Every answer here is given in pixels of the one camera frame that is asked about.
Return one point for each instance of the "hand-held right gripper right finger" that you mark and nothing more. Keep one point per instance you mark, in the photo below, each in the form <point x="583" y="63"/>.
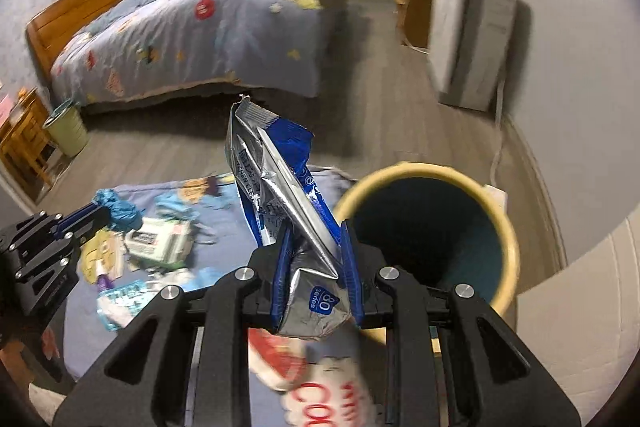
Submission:
<point x="350" y="274"/>

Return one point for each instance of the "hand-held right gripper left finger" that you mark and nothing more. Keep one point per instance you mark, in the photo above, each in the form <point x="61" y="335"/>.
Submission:
<point x="284" y="274"/>

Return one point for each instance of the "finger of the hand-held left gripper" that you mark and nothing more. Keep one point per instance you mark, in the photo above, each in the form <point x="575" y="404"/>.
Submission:
<point x="82" y="219"/>
<point x="30" y="302"/>

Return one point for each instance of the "blue plastic bag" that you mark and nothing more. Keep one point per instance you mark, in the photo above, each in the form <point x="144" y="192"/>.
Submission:
<point x="120" y="212"/>

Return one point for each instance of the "yellow trash bin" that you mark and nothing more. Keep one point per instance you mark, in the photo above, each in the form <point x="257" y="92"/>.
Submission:
<point x="425" y="227"/>

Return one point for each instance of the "silver blue snack wrapper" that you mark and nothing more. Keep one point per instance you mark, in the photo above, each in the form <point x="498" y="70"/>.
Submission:
<point x="280" y="177"/>

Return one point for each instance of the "printed blue floor blanket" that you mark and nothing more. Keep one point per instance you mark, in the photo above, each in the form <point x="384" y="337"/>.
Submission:
<point x="225" y="227"/>

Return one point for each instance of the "white green packet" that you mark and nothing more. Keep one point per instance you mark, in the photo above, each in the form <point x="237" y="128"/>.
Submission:
<point x="160" y="239"/>

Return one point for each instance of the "red white plastic packet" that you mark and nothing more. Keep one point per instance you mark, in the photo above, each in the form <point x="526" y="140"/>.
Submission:
<point x="280" y="357"/>

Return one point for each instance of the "pale green bucket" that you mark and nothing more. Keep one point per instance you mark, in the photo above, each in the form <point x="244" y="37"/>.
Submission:
<point x="67" y="132"/>

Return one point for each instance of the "light blue wrapper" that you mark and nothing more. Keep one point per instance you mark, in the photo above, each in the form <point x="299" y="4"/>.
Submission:
<point x="172" y="204"/>

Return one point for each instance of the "blue white packet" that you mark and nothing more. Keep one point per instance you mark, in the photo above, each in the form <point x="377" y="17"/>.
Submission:
<point x="122" y="302"/>

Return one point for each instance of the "wooden nightstand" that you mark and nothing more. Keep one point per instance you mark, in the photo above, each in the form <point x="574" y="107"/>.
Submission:
<point x="25" y="137"/>

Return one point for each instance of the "wooden bed headboard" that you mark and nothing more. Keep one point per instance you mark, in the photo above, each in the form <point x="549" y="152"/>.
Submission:
<point x="75" y="12"/>

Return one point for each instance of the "bed with cartoon duvet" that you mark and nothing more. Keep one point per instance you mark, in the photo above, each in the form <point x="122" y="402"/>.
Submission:
<point x="210" y="37"/>

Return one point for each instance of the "white panelled cabinet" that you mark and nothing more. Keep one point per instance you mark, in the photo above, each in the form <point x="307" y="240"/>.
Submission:
<point x="575" y="317"/>

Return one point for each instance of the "white air purifier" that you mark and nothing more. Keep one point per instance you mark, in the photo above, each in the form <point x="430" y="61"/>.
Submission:
<point x="465" y="32"/>

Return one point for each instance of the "wooden cabinet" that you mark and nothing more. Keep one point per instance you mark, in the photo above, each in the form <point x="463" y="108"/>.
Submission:
<point x="415" y="7"/>

